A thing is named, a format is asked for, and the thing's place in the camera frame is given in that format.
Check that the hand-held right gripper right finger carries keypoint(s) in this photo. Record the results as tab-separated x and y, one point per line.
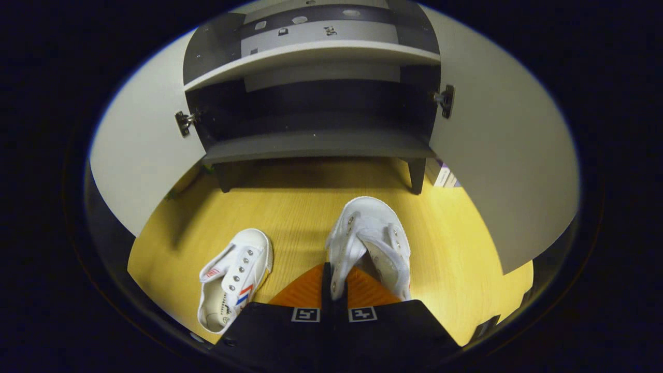
393	331

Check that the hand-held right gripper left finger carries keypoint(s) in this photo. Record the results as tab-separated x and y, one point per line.
327	290

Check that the white canvas shoe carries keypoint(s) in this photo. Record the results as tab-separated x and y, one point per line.
248	248
373	217

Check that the white shoe cabinet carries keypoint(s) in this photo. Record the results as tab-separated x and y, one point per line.
316	145

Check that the white cabinet door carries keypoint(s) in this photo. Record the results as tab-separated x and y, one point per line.
507	155
140	155

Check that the white cover book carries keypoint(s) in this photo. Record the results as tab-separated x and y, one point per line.
436	173

